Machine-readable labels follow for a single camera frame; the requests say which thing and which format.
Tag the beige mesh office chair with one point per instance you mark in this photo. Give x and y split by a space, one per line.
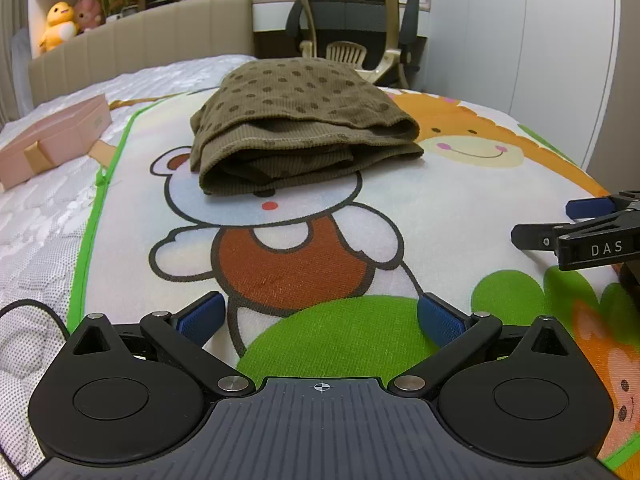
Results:
350 20

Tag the white wardrobe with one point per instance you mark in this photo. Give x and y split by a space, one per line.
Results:
515 50

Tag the pink gift box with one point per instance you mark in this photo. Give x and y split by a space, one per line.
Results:
55 135

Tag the grey curtain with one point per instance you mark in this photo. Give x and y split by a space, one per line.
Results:
10 60

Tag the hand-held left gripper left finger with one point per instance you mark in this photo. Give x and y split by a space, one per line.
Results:
202 317

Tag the pink plush toy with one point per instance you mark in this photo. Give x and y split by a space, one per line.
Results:
90 12

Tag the cartoon animal printed mat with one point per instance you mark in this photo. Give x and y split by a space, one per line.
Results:
425 200

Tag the white quilted mattress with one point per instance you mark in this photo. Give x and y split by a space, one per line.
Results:
40 230

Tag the white desk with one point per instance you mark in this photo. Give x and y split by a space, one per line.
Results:
270 15

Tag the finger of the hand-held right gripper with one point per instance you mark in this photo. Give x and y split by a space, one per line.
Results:
535 237
590 206

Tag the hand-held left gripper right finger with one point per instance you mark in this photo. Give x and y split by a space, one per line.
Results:
442 320

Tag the beige padded headboard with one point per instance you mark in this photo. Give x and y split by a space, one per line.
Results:
150 40

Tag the yellow duck plush toy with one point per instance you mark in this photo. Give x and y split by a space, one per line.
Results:
59 25

